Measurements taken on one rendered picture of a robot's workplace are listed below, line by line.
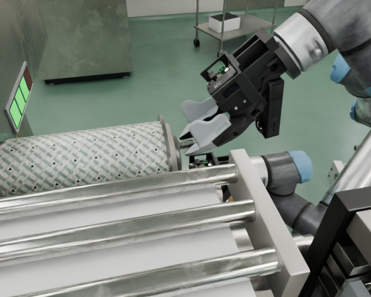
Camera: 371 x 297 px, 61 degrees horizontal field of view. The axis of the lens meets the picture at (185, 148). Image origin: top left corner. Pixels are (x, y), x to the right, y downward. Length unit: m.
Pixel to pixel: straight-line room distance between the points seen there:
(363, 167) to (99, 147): 0.55
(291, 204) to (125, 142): 0.44
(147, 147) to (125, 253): 0.29
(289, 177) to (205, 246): 0.53
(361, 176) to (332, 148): 1.98
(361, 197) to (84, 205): 0.19
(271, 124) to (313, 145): 2.19
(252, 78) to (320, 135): 2.38
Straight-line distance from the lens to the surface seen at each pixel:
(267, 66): 0.48
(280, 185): 0.73
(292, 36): 0.47
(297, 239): 0.33
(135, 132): 0.49
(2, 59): 0.87
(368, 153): 0.79
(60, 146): 0.50
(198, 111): 0.53
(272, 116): 0.52
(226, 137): 0.48
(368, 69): 0.51
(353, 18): 0.48
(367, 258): 0.25
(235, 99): 0.47
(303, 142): 2.71
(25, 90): 0.96
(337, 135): 2.90
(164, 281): 0.17
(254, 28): 4.11
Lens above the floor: 1.61
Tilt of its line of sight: 40 degrees down
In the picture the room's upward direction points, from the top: straight up
